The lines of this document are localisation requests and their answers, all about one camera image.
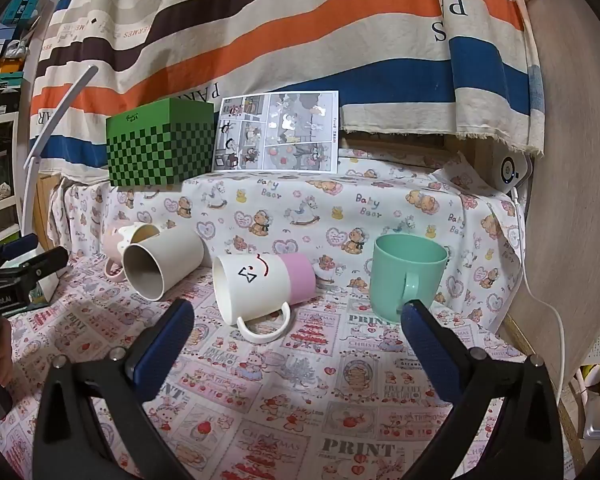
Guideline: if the pale pink cup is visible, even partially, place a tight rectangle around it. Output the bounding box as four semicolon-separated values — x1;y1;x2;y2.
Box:
103;221;162;282

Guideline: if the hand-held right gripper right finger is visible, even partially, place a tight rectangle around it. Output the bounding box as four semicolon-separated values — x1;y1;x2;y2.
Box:
400;298;565;480

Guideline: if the stack of storage boxes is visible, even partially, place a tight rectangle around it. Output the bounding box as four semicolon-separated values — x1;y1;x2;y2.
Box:
0;0;48;118

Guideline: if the small white paper box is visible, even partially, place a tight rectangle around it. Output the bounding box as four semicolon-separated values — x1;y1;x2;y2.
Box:
30;271;62;307

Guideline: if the plain white cup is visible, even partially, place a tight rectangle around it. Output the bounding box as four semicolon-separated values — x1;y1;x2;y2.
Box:
122;224;205;302

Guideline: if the comic picture sheet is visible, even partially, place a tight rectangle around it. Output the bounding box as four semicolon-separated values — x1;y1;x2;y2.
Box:
212;90;341;173

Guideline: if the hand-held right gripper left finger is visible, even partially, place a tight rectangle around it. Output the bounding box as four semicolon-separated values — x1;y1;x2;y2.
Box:
32;298;196;480

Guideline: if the wooden side panel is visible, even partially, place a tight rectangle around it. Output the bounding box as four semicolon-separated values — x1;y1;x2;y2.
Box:
497;0;600;461

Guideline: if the white cable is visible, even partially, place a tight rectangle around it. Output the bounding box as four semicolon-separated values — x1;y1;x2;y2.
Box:
511;187;566;396

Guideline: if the white and pink face cup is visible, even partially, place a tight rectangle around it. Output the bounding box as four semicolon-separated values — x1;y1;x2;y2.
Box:
212;253;316;344

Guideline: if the striped hanging cloth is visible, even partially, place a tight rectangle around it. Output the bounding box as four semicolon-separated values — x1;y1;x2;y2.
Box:
29;0;543;181

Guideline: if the white device with blue ring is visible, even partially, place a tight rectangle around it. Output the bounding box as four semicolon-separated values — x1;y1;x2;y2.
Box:
495;152;533;196

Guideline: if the white shelf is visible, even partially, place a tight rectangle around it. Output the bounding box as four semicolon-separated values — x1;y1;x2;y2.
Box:
0;110;23;256

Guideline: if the green checkered box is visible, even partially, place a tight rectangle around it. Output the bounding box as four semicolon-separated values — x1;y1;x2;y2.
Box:
105;98;216;189

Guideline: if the pink patchwork print tablecloth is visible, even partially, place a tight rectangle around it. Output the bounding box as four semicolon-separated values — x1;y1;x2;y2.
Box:
0;252;531;480

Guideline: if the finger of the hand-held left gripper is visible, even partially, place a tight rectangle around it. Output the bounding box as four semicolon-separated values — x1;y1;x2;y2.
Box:
0;233;39;262
0;246;70;288

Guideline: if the bear print white cloth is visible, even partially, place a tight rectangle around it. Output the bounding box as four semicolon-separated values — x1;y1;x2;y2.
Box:
47;147;528;333

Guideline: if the mint green cup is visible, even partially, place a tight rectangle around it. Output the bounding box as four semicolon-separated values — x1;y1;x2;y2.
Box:
368;233;451;324

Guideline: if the person's left hand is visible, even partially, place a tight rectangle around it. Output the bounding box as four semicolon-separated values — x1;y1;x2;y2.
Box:
0;316;14;387

